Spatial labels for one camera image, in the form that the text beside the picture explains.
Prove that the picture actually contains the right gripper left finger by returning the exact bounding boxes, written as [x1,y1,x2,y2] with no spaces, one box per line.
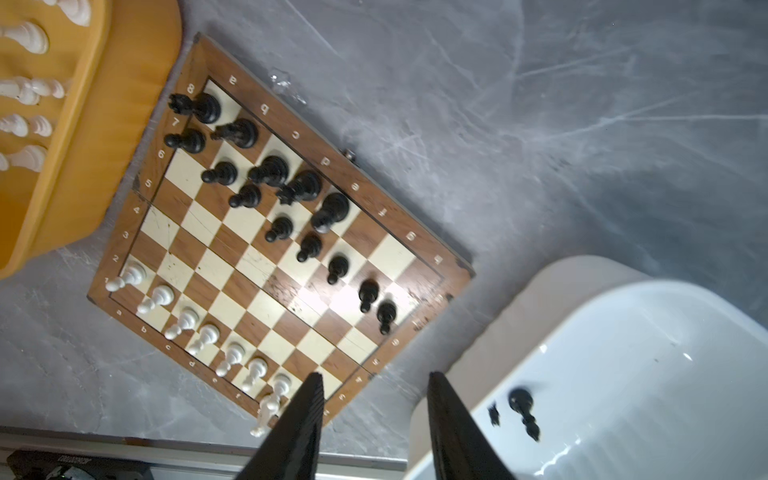
[235,372,325,480]

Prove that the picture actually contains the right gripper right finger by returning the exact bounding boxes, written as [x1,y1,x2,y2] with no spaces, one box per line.
[427,372,515,480]

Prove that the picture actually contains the black chess piece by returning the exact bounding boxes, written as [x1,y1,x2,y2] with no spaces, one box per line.
[508,388,540,442]

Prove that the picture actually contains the white plastic tray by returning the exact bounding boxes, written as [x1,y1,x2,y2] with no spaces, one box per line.
[404,254,768,480]

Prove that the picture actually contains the wooden chess board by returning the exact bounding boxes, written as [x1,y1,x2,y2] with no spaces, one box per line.
[88,34,474,419]

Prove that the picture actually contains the white chess piece in tray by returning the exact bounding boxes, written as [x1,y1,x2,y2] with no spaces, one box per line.
[1,21,49,55]

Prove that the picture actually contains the yellow plastic tray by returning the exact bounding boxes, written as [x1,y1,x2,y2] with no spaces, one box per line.
[1,1,183,277]

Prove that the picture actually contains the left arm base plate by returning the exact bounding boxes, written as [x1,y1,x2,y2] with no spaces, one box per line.
[7,450,154,480]

